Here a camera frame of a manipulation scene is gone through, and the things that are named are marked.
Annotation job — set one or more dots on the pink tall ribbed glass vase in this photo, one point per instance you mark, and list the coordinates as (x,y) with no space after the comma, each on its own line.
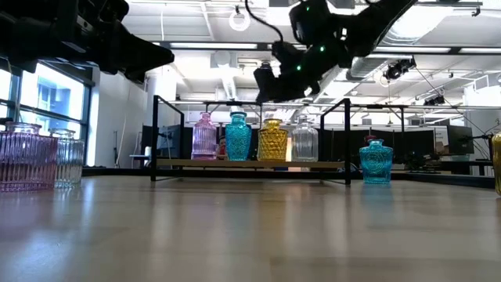
(204,141)

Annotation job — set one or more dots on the black aluminium table frame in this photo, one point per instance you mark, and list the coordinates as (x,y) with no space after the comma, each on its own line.
(117,171)

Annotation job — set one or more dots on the black partition curtain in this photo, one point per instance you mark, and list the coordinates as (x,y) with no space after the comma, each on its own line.
(332,147)

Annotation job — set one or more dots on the background computer monitor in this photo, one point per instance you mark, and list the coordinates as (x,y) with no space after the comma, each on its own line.
(461,140)
(172,141)

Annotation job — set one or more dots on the person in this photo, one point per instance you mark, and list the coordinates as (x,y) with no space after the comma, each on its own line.
(370,138)

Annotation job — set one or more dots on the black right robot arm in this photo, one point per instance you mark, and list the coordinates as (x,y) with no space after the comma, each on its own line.
(379,19)

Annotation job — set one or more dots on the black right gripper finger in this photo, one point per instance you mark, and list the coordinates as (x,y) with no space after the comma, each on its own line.
(291,87)
(266,86)

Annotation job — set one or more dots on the clear squat ribbed glass vase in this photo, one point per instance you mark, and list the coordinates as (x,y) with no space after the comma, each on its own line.
(70,160)

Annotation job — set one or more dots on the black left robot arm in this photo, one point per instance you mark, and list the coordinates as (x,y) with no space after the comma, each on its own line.
(27,31)

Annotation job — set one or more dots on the black dome security camera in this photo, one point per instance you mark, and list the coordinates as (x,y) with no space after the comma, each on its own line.
(266,64)

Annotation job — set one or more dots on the wooden shelf with black rails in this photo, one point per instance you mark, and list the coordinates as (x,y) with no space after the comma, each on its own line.
(176,163)

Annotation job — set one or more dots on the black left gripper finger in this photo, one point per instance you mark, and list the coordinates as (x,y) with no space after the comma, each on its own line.
(143,68)
(145,47)

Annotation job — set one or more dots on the clear large ribbed glass jar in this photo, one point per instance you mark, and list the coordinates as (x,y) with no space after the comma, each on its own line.
(304,145)

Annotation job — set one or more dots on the white ventilation duct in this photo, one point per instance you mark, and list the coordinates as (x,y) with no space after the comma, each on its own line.
(231,92)

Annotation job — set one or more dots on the large window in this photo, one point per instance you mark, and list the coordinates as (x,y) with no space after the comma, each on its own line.
(51,105)

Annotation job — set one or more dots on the teal tall diamond-textured vase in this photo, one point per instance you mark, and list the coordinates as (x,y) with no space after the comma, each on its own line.
(238,139)

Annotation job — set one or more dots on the yellow diamond-textured glass vase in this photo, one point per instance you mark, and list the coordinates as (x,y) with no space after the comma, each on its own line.
(272,143)

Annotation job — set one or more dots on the black ceiling track light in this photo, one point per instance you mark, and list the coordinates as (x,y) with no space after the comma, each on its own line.
(397,70)
(434,101)

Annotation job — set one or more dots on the dark background desk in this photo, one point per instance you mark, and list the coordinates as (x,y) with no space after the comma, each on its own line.
(462,162)

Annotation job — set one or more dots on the white LED light bar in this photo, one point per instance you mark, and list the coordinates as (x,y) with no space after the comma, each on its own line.
(213,45)
(411,49)
(477,50)

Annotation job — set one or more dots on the pink squat ribbed glass vase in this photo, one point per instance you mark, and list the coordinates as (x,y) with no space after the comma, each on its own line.
(27,160)

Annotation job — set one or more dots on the black metal background frame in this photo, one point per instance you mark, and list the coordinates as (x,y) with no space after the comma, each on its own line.
(219,103)
(375,106)

